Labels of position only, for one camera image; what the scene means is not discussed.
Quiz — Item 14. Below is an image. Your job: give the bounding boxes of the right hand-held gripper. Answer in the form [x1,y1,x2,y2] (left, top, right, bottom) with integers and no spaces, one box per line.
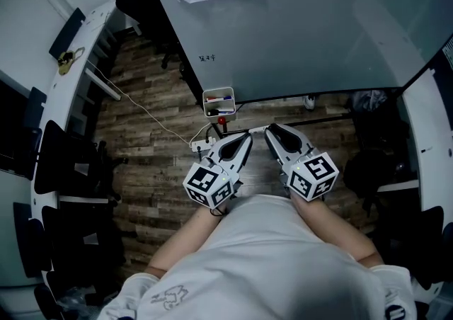
[264,123,340,203]

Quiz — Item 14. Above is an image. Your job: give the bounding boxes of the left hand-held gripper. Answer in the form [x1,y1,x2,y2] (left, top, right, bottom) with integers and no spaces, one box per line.
[182,131,253,211]

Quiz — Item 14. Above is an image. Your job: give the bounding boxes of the white marker tray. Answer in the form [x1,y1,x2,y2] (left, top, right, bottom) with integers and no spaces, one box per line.
[202,86,237,124]

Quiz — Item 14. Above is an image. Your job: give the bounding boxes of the person's left forearm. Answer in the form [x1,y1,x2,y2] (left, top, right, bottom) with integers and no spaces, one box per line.
[144,205,227,279]

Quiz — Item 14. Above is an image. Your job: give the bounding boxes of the person's right forearm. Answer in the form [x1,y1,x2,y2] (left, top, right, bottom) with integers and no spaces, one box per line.
[289,194,385,270]

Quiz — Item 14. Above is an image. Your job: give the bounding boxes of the large glass whiteboard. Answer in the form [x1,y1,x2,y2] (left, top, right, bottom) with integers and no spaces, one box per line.
[129,0,453,105]

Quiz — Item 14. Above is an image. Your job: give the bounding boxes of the white power strip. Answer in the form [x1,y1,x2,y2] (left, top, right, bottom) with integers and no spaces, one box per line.
[190,136,217,153]

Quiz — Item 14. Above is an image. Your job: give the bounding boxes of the grey backpack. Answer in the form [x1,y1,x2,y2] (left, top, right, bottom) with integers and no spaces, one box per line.
[348,88,390,114]

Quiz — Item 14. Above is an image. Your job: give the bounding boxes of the person's white shirt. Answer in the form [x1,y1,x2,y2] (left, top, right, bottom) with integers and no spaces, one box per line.
[97,193,418,320]

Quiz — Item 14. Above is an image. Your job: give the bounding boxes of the white desk with grey edge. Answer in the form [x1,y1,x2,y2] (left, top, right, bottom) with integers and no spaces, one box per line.
[401,69,453,213]

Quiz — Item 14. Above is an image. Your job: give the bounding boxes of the white curved desk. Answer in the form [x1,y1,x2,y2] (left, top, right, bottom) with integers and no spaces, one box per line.
[30,0,142,312]

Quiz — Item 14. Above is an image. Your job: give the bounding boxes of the yellow and black pouch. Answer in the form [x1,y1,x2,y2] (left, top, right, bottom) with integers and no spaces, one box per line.
[57,47,86,76]

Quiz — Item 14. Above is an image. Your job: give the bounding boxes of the black desk divider panel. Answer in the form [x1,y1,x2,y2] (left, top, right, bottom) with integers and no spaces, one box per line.
[23,86,48,135]
[48,7,87,61]

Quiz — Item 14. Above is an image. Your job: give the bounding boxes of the dark window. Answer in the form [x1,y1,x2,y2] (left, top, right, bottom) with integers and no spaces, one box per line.
[0,79,40,180]

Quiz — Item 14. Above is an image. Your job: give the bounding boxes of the short white cable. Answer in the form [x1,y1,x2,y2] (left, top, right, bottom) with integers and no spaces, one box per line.
[189,101,246,145]

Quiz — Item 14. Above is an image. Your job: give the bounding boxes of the long white cable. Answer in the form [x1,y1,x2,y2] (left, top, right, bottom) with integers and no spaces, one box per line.
[86,59,195,145]

